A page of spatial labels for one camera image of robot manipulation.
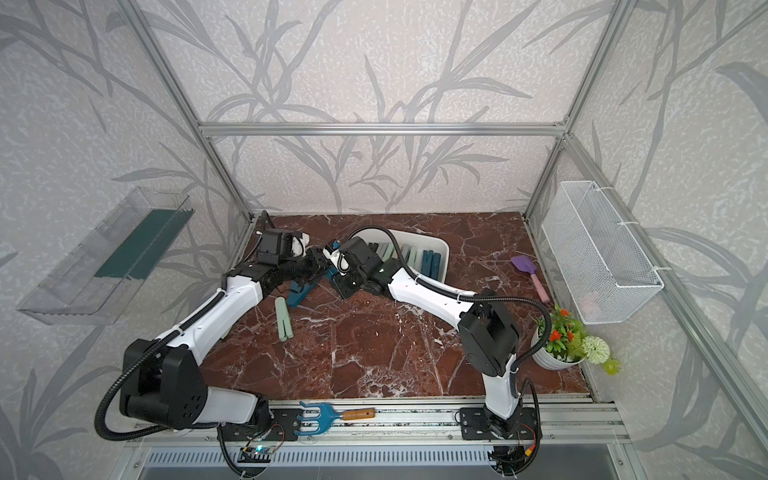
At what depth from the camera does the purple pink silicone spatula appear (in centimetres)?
100

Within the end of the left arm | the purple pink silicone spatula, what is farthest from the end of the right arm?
the purple pink silicone spatula

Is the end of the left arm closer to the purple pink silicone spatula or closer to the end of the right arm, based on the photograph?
the end of the right arm
